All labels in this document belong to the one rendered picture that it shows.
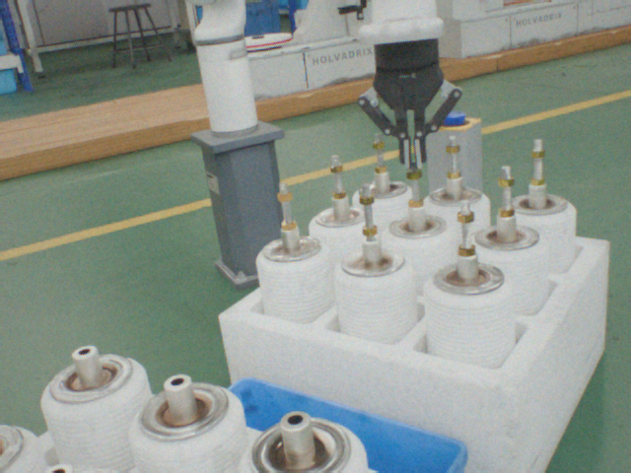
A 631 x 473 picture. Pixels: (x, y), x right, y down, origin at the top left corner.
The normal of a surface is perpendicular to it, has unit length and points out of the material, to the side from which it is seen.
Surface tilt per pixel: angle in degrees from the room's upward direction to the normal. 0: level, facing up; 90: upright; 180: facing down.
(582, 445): 0
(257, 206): 90
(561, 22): 90
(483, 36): 90
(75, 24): 90
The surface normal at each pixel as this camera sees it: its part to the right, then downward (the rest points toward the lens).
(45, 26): 0.44, 0.29
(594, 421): -0.12, -0.92
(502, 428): -0.56, 0.37
